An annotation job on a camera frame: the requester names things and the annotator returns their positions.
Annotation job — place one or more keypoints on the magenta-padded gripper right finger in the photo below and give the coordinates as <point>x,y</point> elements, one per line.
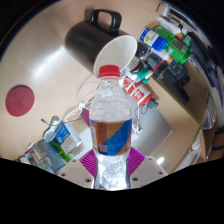
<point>148,170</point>

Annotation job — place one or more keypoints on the green plastic container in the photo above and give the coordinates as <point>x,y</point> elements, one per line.
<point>176,46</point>

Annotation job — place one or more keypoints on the black mug white inside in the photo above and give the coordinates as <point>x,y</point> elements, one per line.
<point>83,40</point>

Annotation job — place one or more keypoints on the white bottle blue cap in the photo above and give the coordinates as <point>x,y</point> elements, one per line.
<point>153,39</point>

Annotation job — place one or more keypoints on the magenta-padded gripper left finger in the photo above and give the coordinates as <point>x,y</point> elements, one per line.
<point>75,171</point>

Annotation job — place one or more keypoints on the white and blue carton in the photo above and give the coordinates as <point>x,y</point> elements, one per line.
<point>66,136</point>

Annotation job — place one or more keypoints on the red and white canister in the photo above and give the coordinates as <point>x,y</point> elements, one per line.
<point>138,91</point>

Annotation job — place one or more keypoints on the flat round red coaster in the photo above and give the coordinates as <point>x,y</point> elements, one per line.
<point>20,101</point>

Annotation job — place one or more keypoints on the light blue hairbrush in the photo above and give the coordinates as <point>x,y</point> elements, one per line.
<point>50,131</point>

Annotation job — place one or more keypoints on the clear red-capped water bottle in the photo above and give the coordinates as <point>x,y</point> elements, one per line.
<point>111,133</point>

